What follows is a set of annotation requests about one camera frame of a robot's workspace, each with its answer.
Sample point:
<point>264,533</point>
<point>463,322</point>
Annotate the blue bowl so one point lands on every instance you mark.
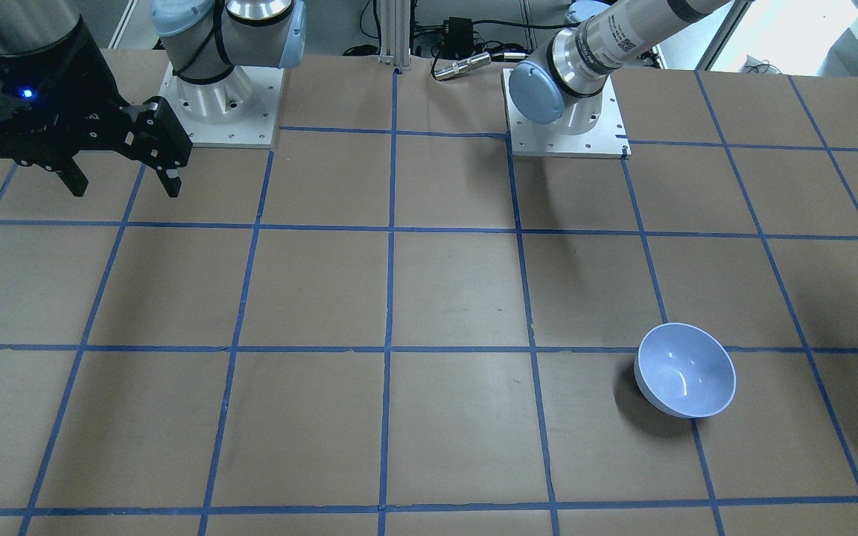
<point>684,371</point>

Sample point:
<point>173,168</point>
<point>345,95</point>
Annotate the black power adapter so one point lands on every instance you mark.
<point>457,38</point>

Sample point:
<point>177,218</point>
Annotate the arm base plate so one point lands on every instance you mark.
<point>591,129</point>
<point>240,111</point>

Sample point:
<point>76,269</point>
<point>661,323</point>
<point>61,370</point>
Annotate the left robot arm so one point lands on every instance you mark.
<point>575,63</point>

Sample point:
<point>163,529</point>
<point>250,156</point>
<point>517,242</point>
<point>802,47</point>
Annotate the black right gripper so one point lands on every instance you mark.
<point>83,84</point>

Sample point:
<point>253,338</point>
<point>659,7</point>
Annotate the aluminium frame post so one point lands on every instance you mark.
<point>395,33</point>

